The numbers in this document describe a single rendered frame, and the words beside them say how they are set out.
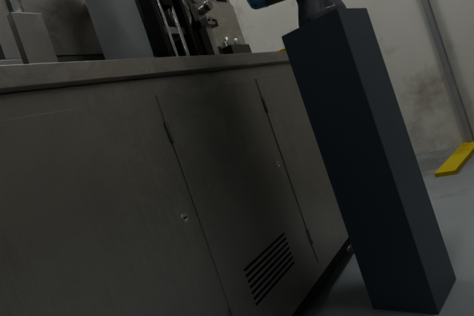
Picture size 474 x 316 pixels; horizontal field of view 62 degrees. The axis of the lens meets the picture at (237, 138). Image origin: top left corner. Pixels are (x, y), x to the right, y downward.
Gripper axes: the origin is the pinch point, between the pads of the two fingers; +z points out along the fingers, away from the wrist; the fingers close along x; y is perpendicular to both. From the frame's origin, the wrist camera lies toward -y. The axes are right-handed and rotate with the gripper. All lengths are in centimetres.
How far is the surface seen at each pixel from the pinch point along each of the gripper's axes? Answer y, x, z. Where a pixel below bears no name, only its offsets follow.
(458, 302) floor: -137, 23, 33
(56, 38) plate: 19, 48, 32
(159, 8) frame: -15.7, 40.5, 2.9
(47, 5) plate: 29, 47, 24
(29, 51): -9, 77, 21
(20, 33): -5, 78, 18
